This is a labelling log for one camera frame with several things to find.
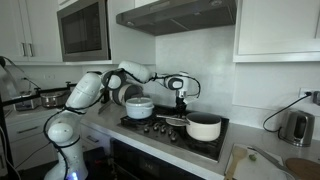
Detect white cabinet with steel handles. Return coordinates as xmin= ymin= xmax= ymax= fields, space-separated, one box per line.
xmin=0 ymin=0 xmax=63 ymax=65

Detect black kettle power cable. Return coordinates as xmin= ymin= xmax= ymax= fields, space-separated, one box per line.
xmin=262 ymin=92 xmax=313 ymax=134

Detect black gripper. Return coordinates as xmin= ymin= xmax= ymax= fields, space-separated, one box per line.
xmin=175 ymin=96 xmax=188 ymax=118

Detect white cutting board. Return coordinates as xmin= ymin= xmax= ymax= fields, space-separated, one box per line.
xmin=224 ymin=143 xmax=296 ymax=180

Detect stainless electric kettle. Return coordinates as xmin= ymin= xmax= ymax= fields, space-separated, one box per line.
xmin=278 ymin=109 xmax=316 ymax=148

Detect steel kitchen knife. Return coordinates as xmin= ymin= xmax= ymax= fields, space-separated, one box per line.
xmin=247 ymin=145 xmax=295 ymax=178

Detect dark green oil bottle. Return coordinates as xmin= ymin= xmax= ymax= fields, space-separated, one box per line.
xmin=101 ymin=89 xmax=111 ymax=105

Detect black built-in oven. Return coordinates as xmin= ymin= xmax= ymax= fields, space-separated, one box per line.
xmin=109 ymin=137 xmax=205 ymax=180

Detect wooden spatula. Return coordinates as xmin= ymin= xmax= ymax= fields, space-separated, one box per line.
xmin=225 ymin=145 xmax=250 ymax=180

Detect white casserole pot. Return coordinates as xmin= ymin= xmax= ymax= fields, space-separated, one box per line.
xmin=125 ymin=105 xmax=155 ymax=121

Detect white wall cabinet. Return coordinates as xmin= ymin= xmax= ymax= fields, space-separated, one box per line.
xmin=232 ymin=0 xmax=320 ymax=64

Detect cream saucepan with long handle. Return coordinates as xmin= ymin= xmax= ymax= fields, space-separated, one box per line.
xmin=155 ymin=111 xmax=223 ymax=143

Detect steel slow cooker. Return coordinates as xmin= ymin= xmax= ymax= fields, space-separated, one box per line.
xmin=39 ymin=90 xmax=70 ymax=110

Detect white wall outlet with plug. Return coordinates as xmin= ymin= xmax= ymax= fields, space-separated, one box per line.
xmin=298 ymin=87 xmax=320 ymax=106

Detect steel toaster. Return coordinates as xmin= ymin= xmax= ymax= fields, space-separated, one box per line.
xmin=13 ymin=96 xmax=42 ymax=112

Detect white base drawers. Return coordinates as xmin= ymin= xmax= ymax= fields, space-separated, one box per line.
xmin=4 ymin=109 xmax=112 ymax=172

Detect steel built-in microwave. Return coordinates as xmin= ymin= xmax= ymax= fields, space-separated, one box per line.
xmin=56 ymin=0 xmax=112 ymax=63

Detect steel range hood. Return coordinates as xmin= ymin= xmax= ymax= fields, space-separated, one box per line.
xmin=115 ymin=0 xmax=238 ymax=37

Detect cream lid metal handle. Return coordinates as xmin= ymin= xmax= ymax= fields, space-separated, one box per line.
xmin=165 ymin=115 xmax=188 ymax=128

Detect black gas cooktop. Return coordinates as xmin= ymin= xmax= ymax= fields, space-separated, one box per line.
xmin=116 ymin=104 xmax=231 ymax=164

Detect white casserole lid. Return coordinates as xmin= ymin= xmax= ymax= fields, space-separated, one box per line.
xmin=125 ymin=96 xmax=155 ymax=110

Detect round wooden board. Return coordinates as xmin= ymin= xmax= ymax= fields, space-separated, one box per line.
xmin=285 ymin=157 xmax=320 ymax=180

